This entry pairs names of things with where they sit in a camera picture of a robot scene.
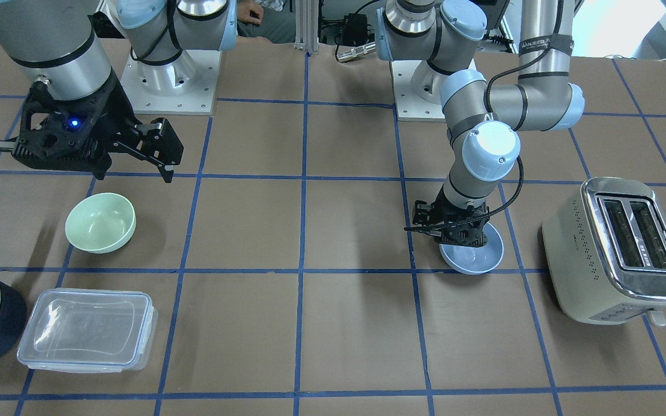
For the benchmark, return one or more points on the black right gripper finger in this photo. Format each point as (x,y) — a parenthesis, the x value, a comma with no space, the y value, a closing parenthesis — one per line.
(155,142)

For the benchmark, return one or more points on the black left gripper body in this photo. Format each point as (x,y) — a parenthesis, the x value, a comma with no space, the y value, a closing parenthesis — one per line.
(424,211)

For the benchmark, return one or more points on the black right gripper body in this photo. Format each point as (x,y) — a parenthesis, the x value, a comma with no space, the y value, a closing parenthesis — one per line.
(114,117)

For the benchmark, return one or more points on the blue bowl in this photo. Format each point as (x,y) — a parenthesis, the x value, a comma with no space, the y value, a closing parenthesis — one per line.
(476,260)

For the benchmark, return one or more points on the green bowl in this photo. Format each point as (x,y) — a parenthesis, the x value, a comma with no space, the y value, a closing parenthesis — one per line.
(101,223)

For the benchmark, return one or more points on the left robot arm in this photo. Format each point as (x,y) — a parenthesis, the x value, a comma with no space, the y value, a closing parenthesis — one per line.
(482,117)

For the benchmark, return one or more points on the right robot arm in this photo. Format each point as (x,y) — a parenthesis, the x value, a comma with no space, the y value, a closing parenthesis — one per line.
(56,39)

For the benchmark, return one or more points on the person hand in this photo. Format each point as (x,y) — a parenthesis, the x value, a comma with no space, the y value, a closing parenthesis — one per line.
(250,12)

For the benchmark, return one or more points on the cream toaster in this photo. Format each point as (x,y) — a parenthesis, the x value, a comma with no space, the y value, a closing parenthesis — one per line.
(606,253)

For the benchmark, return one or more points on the clear plastic lidded container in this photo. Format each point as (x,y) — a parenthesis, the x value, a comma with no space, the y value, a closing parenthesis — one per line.
(89,331)

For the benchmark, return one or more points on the silver metal cylinder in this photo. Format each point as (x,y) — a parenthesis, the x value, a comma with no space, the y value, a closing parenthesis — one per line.
(355,52)

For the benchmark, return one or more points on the black power adapter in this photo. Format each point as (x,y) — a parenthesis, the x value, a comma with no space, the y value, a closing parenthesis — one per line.
(355,30)

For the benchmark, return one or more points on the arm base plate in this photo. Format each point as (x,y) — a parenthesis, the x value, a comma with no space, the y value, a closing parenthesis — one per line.
(186,86)
(417,91)

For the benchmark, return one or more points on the aluminium frame post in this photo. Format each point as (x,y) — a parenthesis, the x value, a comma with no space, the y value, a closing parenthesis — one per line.
(306,26)

